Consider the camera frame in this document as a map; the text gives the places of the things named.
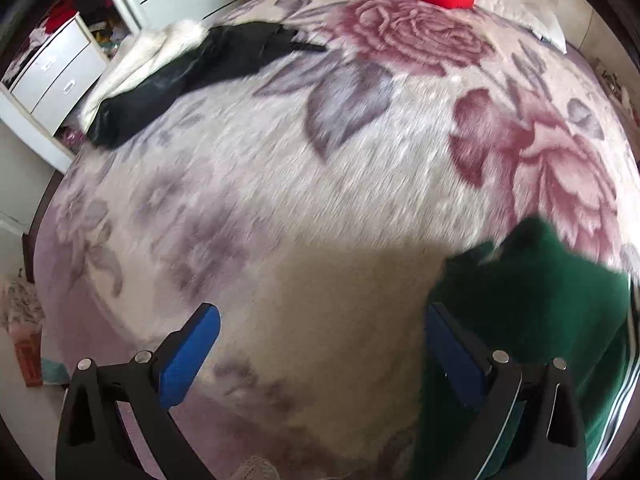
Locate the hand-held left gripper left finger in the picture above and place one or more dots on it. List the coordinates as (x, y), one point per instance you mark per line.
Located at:
(192, 355)

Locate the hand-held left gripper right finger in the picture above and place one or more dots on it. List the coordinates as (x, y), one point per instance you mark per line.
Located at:
(452, 355)

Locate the green jacket with cream sleeves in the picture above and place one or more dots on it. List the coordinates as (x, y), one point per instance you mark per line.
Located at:
(530, 295)

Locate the pile of clothes in wardrobe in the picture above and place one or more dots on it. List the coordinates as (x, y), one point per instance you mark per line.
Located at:
(85, 5)

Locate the patterned cloth on floor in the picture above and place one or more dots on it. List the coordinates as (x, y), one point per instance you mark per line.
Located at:
(22, 320)

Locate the floral plush blanket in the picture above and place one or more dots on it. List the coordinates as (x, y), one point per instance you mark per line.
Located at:
(300, 185)

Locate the black garment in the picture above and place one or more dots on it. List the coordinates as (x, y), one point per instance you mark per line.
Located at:
(190, 72)

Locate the white fluffy cloth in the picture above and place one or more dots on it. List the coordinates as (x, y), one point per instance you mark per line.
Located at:
(145, 52)

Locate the white drawer unit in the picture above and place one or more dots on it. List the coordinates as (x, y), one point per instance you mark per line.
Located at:
(50, 80)

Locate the white pillow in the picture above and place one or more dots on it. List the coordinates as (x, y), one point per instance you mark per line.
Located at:
(535, 15)

